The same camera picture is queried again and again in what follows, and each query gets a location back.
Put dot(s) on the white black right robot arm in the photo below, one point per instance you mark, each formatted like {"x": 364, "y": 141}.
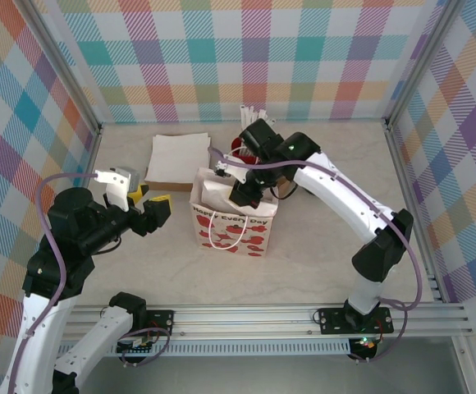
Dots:
{"x": 344, "y": 197}

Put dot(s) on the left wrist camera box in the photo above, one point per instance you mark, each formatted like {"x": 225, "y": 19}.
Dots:
{"x": 117, "y": 184}

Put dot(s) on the red white paper gift bag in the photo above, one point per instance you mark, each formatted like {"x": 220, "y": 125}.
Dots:
{"x": 238, "y": 234}

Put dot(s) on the brown pulp cup carrier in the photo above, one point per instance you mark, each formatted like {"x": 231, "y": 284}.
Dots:
{"x": 286, "y": 188}

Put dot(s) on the aluminium mounting rail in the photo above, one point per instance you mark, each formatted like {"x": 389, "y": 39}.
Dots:
{"x": 242, "y": 322}

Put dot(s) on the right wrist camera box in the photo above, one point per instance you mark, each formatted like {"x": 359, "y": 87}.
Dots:
{"x": 232, "y": 170}

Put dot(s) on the aluminium side rail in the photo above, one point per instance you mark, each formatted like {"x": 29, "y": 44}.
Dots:
{"x": 91, "y": 156}
{"x": 400, "y": 164}

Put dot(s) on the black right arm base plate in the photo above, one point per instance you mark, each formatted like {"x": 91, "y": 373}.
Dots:
{"x": 332, "y": 320}

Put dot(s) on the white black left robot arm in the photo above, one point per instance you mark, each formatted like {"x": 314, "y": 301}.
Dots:
{"x": 37, "y": 361}

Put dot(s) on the aluminium frame post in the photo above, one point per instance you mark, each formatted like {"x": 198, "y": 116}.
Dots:
{"x": 422, "y": 61}
{"x": 70, "y": 70}

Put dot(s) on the circuit board with lit LEDs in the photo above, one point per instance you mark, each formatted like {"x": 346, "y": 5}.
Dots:
{"x": 365, "y": 344}

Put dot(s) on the white paper napkin stack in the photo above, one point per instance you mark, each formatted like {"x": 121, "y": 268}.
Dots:
{"x": 176, "y": 158}

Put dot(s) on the small green circuit board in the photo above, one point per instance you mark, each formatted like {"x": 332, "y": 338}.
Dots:
{"x": 139, "y": 346}

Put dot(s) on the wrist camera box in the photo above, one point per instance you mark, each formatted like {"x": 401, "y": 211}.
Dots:
{"x": 117, "y": 184}
{"x": 232, "y": 170}

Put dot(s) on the red metal bucket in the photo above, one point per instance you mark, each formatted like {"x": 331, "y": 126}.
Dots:
{"x": 235, "y": 144}

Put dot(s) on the grey metal base panel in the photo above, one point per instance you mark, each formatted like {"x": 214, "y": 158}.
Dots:
{"x": 242, "y": 377}

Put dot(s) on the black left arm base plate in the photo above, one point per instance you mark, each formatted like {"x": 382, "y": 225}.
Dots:
{"x": 162, "y": 322}

